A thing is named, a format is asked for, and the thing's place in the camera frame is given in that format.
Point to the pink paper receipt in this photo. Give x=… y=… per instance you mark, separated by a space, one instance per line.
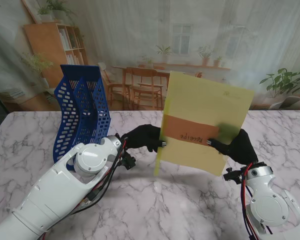
x=185 y=130

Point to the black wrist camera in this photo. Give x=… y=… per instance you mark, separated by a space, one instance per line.
x=232 y=175
x=129 y=161

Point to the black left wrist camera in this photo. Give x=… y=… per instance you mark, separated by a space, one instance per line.
x=129 y=161

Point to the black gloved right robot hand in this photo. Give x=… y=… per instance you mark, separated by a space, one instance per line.
x=240 y=147

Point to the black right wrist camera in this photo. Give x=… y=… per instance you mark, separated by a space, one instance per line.
x=232 y=175

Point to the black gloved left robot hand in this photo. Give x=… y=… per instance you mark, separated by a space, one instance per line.
x=145 y=137

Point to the printed room scene backdrop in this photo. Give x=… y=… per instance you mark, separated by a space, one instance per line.
x=140 y=37

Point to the blue perforated plastic file rack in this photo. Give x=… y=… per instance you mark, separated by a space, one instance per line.
x=72 y=112

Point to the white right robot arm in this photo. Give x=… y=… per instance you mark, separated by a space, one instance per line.
x=272 y=200

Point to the yellow-green translucent file folder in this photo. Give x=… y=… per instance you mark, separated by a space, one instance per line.
x=202 y=100

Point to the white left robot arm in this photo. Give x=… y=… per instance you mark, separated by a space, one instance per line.
x=65 y=195

